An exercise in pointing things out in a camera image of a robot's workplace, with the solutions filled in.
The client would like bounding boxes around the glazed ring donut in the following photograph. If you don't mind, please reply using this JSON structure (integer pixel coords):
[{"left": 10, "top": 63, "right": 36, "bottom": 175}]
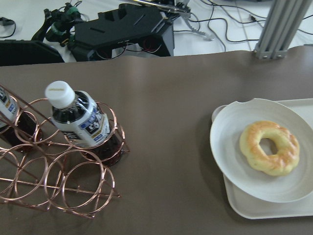
[{"left": 239, "top": 120, "right": 300, "bottom": 176}]

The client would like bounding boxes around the aluminium frame post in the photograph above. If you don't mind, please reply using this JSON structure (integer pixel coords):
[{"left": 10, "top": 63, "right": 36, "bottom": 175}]
[{"left": 254, "top": 0, "right": 312, "bottom": 59}]

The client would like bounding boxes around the black equipment case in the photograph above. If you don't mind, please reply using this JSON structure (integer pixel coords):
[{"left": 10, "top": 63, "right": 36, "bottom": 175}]
[{"left": 0, "top": 3, "right": 175, "bottom": 67}]

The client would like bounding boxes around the copper wire bottle rack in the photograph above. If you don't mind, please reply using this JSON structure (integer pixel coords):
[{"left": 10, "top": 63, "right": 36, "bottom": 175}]
[{"left": 0, "top": 86, "right": 129, "bottom": 218}]

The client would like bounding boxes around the tea bottle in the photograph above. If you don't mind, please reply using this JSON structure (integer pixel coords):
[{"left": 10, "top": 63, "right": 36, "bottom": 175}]
[
  {"left": 0, "top": 87, "right": 38, "bottom": 152},
  {"left": 45, "top": 81, "right": 122, "bottom": 166}
]

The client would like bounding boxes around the cream rabbit tray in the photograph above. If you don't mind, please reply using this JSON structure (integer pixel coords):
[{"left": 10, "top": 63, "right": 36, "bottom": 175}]
[{"left": 211, "top": 105, "right": 313, "bottom": 219}]

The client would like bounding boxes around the white round plate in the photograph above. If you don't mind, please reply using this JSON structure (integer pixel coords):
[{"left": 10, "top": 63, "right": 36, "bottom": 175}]
[{"left": 210, "top": 98, "right": 313, "bottom": 203}]

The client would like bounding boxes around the middle tea bottle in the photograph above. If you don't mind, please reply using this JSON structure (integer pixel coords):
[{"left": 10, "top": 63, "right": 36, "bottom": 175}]
[{"left": 45, "top": 81, "right": 122, "bottom": 166}]

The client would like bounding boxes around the right tea bottle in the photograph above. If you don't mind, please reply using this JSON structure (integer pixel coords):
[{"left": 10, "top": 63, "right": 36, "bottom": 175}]
[{"left": 0, "top": 87, "right": 38, "bottom": 152}]

